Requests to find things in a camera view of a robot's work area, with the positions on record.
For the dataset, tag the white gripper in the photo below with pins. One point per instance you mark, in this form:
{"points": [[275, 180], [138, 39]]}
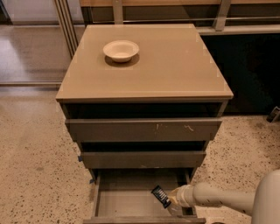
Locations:
{"points": [[185, 196]]}

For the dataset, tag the dark blue rxbar wrapper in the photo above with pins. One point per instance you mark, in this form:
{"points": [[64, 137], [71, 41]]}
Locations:
{"points": [[159, 193]]}

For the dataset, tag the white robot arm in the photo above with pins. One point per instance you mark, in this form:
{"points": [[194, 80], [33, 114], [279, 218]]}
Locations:
{"points": [[262, 205]]}

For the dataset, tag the open bottom grey drawer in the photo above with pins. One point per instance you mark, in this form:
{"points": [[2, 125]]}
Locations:
{"points": [[124, 197]]}

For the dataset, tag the grey drawer cabinet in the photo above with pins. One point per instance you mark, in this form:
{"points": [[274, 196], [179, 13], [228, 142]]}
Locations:
{"points": [[172, 76]]}

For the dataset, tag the middle grey drawer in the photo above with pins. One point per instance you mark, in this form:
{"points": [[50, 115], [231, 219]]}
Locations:
{"points": [[142, 159]]}

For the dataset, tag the top grey drawer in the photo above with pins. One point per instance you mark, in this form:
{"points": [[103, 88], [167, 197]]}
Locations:
{"points": [[143, 130]]}

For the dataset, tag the white ceramic bowl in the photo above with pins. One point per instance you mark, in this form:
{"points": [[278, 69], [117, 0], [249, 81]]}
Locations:
{"points": [[121, 51]]}

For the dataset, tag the metal railing frame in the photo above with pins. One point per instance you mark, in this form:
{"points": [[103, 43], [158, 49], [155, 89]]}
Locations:
{"points": [[244, 19]]}

